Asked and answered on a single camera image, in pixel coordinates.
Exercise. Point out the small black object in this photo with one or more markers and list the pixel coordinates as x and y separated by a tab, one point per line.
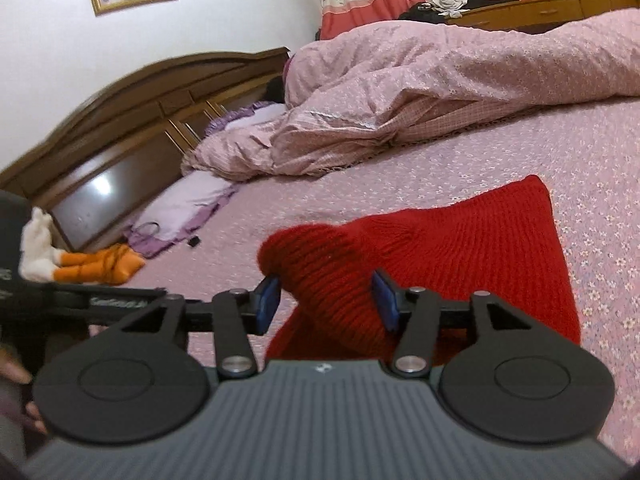
191	242

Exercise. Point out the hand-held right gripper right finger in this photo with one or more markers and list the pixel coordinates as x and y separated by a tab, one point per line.
384	300

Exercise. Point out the pink floral bed sheet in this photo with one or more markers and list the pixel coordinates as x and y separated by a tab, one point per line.
575	160

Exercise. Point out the wooden headboard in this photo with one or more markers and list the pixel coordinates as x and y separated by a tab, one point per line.
125	120

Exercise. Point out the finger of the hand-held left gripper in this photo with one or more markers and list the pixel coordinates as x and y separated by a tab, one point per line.
115	302

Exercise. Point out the black clothing pile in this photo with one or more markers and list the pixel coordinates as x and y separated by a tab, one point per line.
485	2

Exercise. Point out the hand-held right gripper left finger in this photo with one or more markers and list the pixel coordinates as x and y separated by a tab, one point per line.
267	304

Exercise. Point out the orange and white plush toy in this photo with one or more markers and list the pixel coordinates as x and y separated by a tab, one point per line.
90	265

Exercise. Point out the person's left hand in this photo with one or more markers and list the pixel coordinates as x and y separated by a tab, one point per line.
12	371

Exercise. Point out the beige crumpled cloth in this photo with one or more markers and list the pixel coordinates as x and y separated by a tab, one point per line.
450	2

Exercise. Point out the red knit sweater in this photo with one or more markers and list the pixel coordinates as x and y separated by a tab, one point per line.
450	260

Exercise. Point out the lilac pillow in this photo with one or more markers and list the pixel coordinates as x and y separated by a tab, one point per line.
185	205

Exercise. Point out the purple ruffled pillow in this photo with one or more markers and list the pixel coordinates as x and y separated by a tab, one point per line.
240	115

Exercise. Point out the wooden dresser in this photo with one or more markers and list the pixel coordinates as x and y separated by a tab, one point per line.
550	10

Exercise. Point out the pink crumpled duvet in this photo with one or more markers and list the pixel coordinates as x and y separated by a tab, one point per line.
400	95

